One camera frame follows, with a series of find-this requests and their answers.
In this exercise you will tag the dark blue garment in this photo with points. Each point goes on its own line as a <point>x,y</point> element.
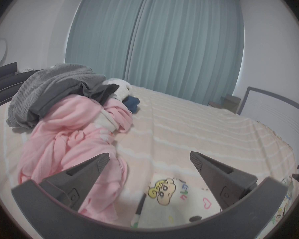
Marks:
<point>132,103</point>

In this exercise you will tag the black garment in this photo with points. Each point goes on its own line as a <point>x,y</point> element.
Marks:
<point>59,91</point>

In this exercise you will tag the white garment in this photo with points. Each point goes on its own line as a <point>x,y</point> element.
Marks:
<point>120,87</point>

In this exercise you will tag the pink garment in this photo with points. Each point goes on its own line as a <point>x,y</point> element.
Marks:
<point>64,138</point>

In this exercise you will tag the grey garment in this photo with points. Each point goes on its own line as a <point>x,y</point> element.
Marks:
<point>39,83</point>

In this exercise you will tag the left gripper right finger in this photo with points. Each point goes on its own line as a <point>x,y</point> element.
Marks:
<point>224,183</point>

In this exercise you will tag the bed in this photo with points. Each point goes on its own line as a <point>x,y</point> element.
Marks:
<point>201,133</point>

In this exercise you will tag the black chest of drawers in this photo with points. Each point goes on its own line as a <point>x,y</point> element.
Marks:
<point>5,83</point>

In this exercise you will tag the grey bedside table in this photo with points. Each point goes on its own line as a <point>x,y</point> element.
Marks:
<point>226,103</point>

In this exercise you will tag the blue-green curtain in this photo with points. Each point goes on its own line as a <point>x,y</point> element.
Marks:
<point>189,38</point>
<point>102,28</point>

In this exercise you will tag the white printed pyjama top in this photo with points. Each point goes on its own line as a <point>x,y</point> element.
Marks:
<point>179,208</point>

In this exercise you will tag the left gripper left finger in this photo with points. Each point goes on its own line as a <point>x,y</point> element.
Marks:
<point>74,183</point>

